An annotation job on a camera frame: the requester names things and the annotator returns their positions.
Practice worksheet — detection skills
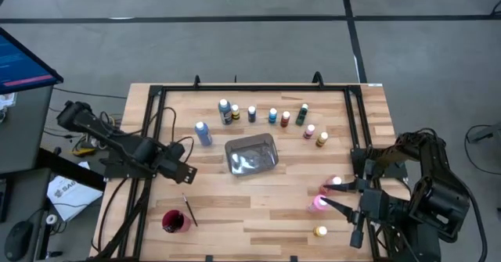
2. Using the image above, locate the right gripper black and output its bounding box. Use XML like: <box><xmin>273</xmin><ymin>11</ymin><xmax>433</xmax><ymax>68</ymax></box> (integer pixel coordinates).
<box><xmin>320</xmin><ymin>178</ymin><xmax>391</xmax><ymax>223</ymax></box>

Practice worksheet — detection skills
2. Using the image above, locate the large pink paint bottle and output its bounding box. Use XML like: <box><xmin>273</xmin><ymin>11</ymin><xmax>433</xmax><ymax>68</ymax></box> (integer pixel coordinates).
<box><xmin>306</xmin><ymin>194</ymin><xmax>329</xmax><ymax>215</ymax></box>

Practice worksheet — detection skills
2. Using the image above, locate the black paintbrush with angled tip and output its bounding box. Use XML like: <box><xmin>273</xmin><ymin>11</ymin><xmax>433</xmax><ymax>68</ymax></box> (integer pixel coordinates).
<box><xmin>181</xmin><ymin>192</ymin><xmax>199</xmax><ymax>228</ymax></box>

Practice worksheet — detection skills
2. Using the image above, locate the large periwinkle paint bottle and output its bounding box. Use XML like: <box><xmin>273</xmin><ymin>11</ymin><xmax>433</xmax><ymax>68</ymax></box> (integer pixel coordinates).
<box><xmin>194</xmin><ymin>120</ymin><xmax>214</xmax><ymax>147</ymax></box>

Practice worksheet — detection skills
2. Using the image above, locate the large dark blue paint bottle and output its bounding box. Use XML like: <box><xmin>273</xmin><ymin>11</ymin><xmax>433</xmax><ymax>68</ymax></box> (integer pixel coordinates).
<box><xmin>218</xmin><ymin>99</ymin><xmax>233</xmax><ymax>126</ymax></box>

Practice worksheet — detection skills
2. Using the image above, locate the translucent grey plastic bin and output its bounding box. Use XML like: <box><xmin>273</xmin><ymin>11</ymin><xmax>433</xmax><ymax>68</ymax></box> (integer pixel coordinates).
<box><xmin>224</xmin><ymin>132</ymin><xmax>280</xmax><ymax>177</ymax></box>

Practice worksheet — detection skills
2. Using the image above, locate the small dark green paint bottle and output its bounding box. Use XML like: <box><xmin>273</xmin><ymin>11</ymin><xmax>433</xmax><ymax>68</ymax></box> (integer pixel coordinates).
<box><xmin>295</xmin><ymin>102</ymin><xmax>310</xmax><ymax>127</ymax></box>

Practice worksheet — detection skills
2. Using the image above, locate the dark red plastic cup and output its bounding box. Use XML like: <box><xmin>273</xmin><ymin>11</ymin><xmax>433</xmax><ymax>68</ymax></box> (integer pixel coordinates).
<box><xmin>161</xmin><ymin>209</ymin><xmax>193</xmax><ymax>235</ymax></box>

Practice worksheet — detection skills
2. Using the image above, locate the small amber black-banded bottle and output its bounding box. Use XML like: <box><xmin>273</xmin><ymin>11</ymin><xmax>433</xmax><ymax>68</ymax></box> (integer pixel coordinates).
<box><xmin>315</xmin><ymin>131</ymin><xmax>330</xmax><ymax>149</ymax></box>

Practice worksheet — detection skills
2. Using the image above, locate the black desk bar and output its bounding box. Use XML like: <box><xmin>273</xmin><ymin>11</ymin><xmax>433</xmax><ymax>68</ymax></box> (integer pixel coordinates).
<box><xmin>34</xmin><ymin>148</ymin><xmax>106</xmax><ymax>192</ymax></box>

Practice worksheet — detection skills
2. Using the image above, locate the white printed paper sheet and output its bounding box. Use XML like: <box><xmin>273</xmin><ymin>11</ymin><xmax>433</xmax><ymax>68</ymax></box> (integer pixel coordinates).
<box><xmin>45</xmin><ymin>160</ymin><xmax>104</xmax><ymax>222</ymax></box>

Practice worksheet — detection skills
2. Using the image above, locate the grey desk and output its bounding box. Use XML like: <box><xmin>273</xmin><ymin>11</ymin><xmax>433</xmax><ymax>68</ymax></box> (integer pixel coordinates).
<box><xmin>0</xmin><ymin>84</ymin><xmax>55</xmax><ymax>176</ymax></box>

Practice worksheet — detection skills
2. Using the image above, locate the grey metal stand foot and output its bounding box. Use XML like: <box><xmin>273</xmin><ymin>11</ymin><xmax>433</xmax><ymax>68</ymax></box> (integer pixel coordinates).
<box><xmin>467</xmin><ymin>121</ymin><xmax>501</xmax><ymax>145</ymax></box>

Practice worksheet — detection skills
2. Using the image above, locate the black keyboard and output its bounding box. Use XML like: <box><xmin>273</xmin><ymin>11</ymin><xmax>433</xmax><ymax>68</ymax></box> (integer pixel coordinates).
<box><xmin>0</xmin><ymin>178</ymin><xmax>12</xmax><ymax>223</ymax></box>

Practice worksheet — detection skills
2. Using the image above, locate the black computer mouse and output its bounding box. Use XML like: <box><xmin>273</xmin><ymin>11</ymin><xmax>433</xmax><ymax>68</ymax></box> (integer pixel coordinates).
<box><xmin>3</xmin><ymin>220</ymin><xmax>34</xmax><ymax>262</ymax></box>

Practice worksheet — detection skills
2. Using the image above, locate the computer monitor with blue screen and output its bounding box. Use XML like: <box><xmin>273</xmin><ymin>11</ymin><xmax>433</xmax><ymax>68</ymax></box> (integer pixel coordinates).
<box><xmin>0</xmin><ymin>27</ymin><xmax>64</xmax><ymax>96</ymax></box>

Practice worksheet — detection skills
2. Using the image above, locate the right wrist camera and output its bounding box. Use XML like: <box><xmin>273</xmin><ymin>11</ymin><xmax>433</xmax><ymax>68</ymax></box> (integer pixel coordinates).
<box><xmin>349</xmin><ymin>219</ymin><xmax>365</xmax><ymax>249</ymax></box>

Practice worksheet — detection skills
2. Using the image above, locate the left wrist camera black cable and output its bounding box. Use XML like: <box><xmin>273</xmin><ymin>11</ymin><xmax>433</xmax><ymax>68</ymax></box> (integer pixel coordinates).
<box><xmin>158</xmin><ymin>106</ymin><xmax>196</xmax><ymax>164</ymax></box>

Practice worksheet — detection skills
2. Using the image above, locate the thin black floor cable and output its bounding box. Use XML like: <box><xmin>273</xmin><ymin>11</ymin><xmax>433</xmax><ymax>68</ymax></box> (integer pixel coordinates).
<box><xmin>52</xmin><ymin>86</ymin><xmax>128</xmax><ymax>100</ymax></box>

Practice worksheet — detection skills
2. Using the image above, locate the black metal rig frame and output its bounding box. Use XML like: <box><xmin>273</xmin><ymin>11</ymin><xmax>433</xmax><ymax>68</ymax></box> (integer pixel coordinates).
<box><xmin>88</xmin><ymin>71</ymin><xmax>431</xmax><ymax>262</ymax></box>

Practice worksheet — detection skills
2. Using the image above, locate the looped black floor cable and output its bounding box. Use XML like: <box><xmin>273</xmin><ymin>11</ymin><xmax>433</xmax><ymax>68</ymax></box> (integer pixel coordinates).
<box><xmin>464</xmin><ymin>124</ymin><xmax>501</xmax><ymax>177</ymax></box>

